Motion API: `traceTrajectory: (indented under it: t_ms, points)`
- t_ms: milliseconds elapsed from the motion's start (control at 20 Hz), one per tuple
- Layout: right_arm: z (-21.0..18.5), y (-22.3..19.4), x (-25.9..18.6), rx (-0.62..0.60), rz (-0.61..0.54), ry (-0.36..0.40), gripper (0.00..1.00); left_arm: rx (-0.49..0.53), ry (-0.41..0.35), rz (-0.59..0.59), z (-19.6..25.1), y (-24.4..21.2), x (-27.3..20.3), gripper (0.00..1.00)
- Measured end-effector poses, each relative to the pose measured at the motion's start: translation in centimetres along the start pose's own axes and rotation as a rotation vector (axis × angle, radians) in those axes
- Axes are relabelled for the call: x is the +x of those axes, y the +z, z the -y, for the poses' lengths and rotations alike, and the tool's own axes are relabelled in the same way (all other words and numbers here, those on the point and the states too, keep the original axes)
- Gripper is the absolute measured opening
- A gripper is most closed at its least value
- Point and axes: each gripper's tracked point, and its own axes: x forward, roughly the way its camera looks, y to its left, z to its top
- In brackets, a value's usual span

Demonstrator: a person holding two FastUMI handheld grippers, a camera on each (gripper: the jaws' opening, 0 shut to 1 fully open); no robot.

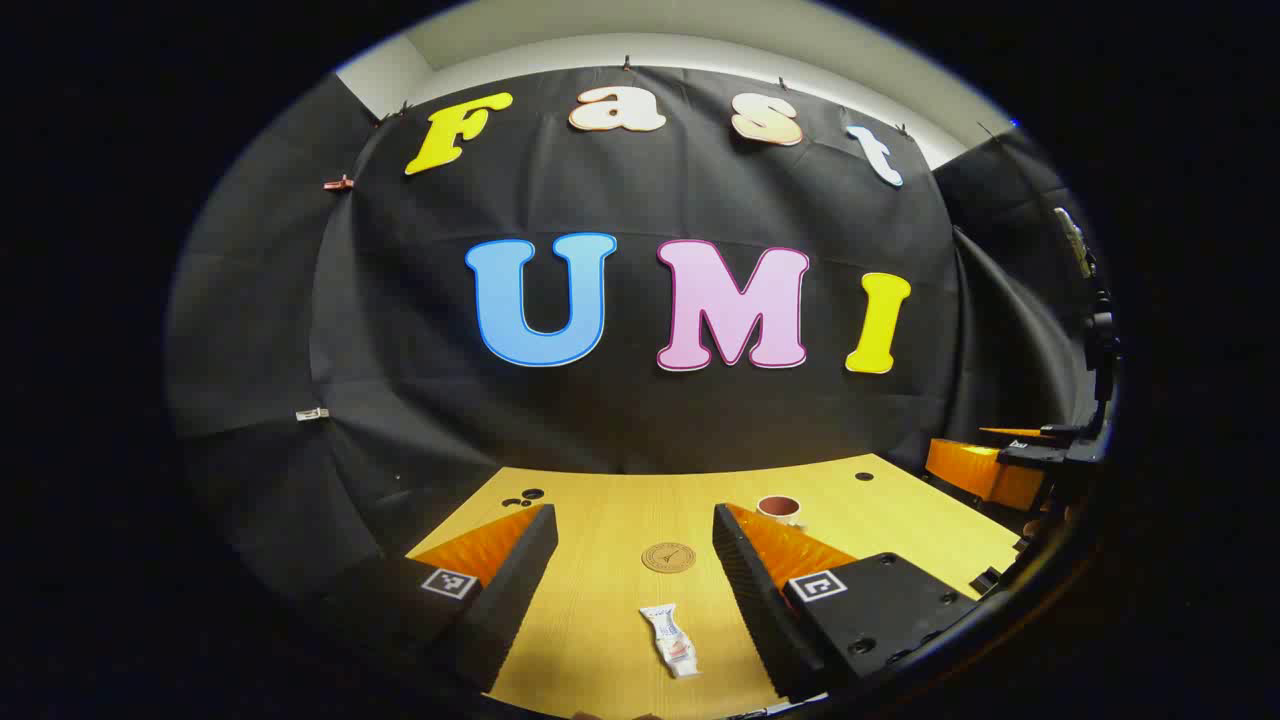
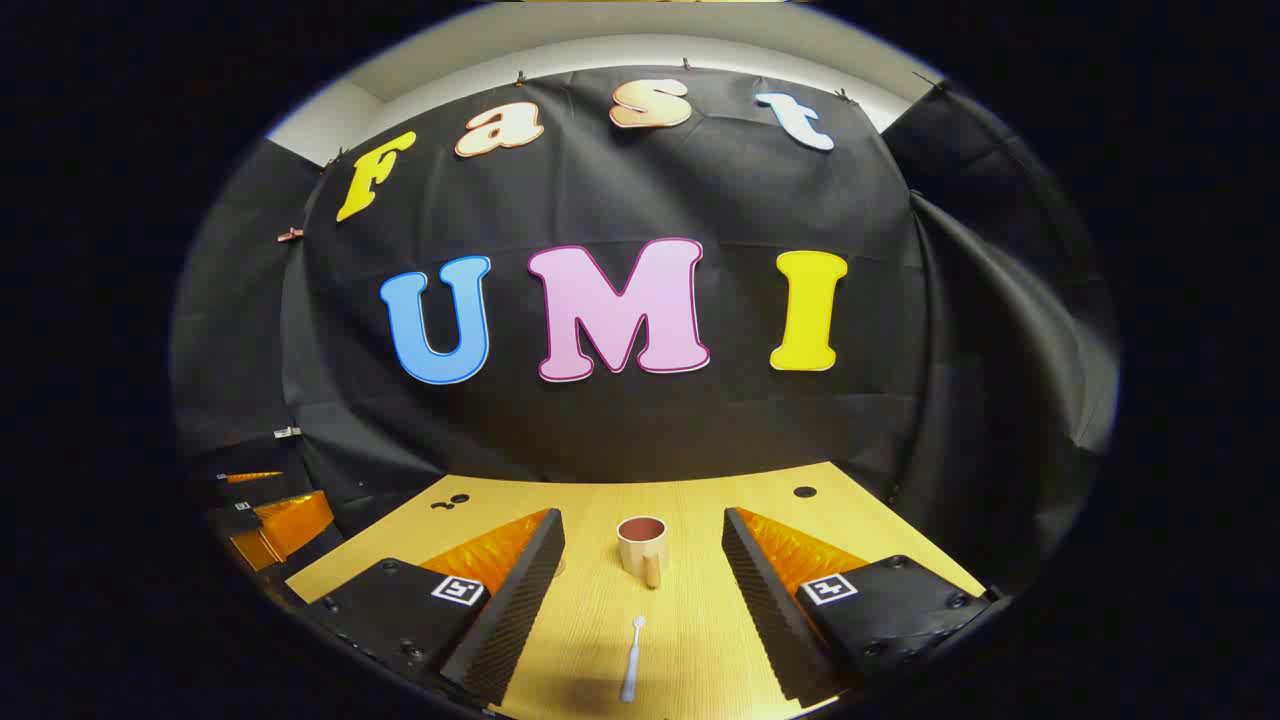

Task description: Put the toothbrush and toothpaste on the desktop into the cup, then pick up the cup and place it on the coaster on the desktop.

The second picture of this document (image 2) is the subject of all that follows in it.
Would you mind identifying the light blue toothbrush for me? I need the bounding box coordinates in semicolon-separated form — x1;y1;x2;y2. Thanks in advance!
620;615;647;704

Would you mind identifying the wooden desktop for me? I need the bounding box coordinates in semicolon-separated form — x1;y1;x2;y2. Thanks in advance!
285;462;991;720

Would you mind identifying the beige cup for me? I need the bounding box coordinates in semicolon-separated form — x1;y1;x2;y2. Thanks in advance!
616;516;669;589

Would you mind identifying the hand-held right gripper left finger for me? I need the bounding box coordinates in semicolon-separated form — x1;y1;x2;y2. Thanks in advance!
298;507;567;709

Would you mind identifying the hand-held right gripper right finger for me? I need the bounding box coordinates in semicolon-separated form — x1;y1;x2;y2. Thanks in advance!
720;506;999;709

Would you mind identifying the black backdrop cloth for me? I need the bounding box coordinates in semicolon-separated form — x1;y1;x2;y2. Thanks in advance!
170;65;1121;601

